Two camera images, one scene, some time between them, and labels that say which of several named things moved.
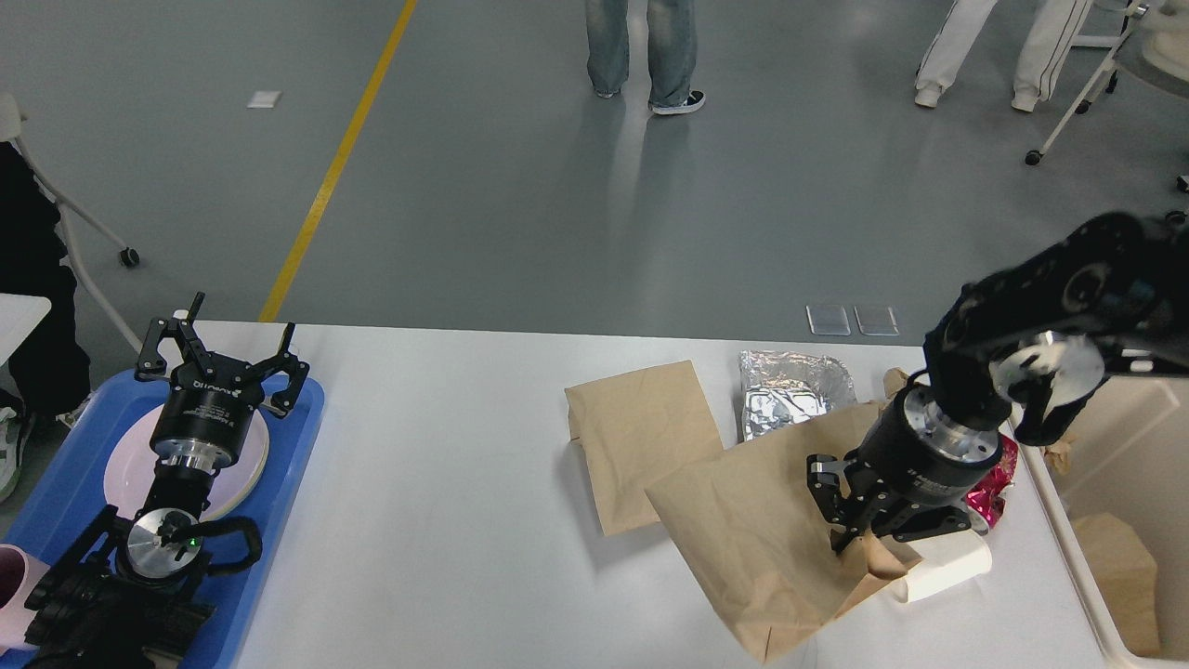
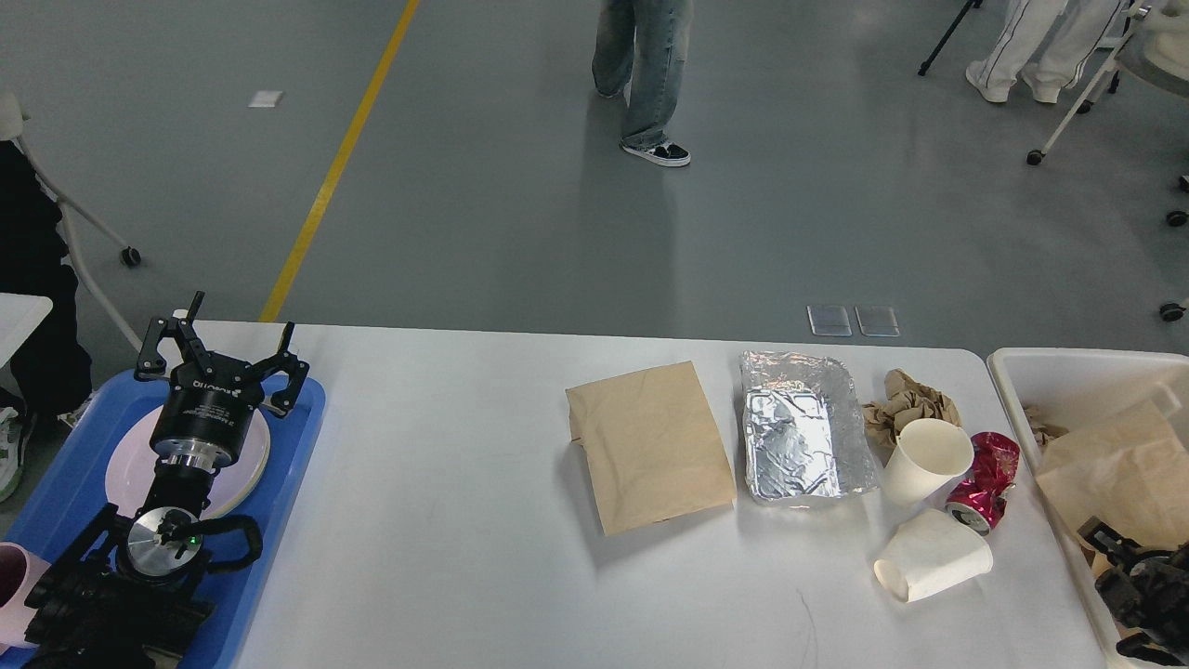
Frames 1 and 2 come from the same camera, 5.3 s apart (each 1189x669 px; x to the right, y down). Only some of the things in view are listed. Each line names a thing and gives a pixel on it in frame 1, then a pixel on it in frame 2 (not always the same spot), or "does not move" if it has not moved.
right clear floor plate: [876, 321] does not move
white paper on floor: [264, 99] does not move
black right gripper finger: [910, 525] → [1140, 645]
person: [1050, 31] → [1048, 43]
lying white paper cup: [947, 560] does not move
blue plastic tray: [68, 489] does not move
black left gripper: [205, 417] does not move
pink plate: [131, 468] does not move
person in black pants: [47, 381] does not move
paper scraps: [1060, 452] → [1044, 433]
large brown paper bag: [751, 519] → [1130, 469]
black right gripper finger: [843, 512] → [1108, 540]
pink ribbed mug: [19, 573] does not move
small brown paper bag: [635, 429] does not move
